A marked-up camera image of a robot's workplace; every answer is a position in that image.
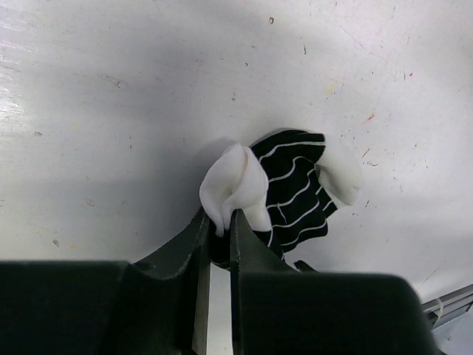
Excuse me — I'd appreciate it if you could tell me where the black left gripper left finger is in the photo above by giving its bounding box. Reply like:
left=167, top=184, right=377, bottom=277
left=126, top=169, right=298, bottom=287
left=1, top=211, right=211, bottom=354

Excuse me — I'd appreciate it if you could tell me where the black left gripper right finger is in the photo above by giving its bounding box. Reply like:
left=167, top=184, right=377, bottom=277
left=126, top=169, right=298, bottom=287
left=230, top=211, right=436, bottom=354

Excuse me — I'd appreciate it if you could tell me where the black pinstriped sock white toe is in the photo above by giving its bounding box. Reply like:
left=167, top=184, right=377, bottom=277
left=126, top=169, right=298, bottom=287
left=199, top=129, right=362, bottom=269

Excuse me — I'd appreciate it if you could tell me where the aluminium frame rail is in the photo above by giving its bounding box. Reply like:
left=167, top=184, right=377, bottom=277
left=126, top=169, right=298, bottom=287
left=421, top=285, right=473, bottom=329

